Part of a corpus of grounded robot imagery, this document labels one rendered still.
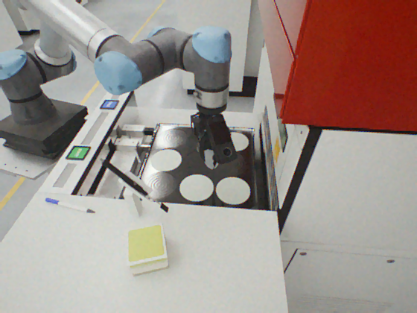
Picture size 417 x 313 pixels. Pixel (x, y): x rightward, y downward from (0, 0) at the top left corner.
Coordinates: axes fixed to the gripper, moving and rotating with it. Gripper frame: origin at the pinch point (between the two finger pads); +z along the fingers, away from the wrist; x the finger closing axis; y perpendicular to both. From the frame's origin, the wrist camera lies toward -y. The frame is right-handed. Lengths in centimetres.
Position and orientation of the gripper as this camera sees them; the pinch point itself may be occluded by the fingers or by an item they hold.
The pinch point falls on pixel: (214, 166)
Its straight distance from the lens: 71.2
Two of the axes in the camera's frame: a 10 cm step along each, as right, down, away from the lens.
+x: -9.1, 2.9, -3.0
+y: -4.2, -6.4, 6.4
